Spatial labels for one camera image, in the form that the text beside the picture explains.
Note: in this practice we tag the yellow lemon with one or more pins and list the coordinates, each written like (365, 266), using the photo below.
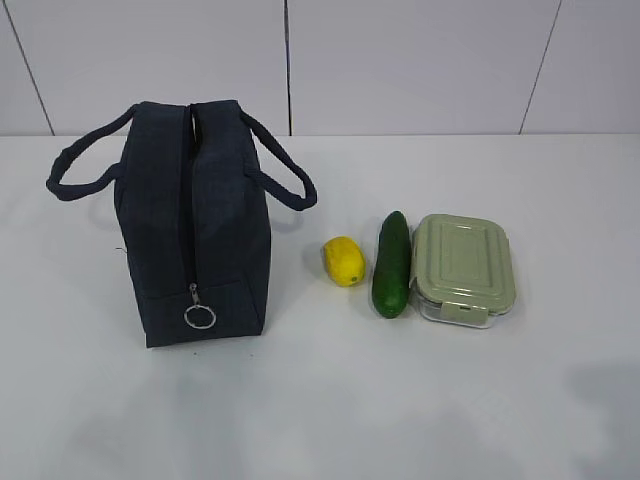
(344, 261)

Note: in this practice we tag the green cucumber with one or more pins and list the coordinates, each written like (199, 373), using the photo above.
(390, 284)

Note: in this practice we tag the dark blue lunch bag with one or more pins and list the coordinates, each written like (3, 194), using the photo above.
(191, 185)

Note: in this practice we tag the glass container green lid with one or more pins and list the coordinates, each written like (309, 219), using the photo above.
(461, 271)

